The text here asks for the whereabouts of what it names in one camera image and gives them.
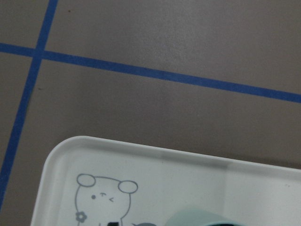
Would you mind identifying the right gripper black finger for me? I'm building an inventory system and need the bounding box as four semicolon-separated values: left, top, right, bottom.
108;221;119;226

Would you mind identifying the light green cup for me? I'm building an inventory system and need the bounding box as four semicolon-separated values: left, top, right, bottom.
165;207;244;226

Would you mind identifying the cream rabbit tray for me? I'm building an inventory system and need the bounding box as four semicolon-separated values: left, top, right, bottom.
31;136;301;226

